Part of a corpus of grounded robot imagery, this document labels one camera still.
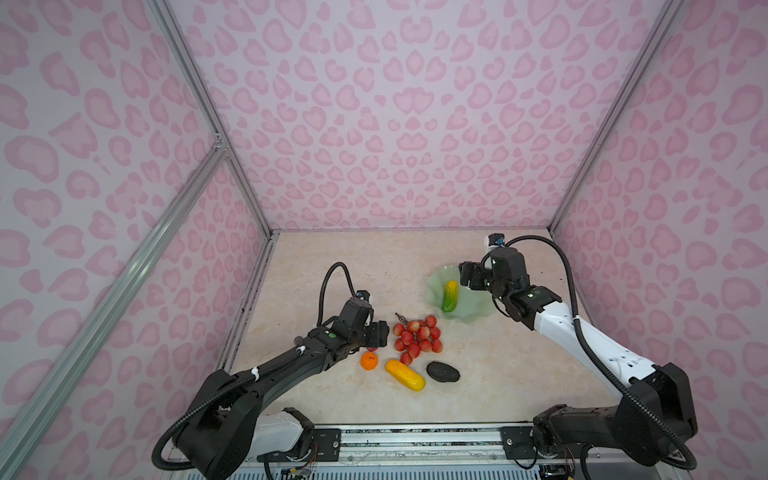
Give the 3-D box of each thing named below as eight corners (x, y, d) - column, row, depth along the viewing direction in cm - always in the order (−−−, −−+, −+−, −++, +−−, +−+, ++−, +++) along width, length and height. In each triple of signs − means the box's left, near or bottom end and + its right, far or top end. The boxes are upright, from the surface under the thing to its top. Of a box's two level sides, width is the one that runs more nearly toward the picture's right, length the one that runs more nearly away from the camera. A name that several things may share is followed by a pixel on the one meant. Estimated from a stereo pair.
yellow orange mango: (384, 370, 87) (383, 366, 84) (392, 359, 89) (392, 354, 86) (419, 396, 82) (420, 392, 80) (427, 383, 84) (428, 379, 82)
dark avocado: (427, 382, 84) (428, 377, 81) (426, 366, 87) (427, 361, 84) (457, 382, 84) (459, 377, 81) (455, 366, 87) (457, 360, 84)
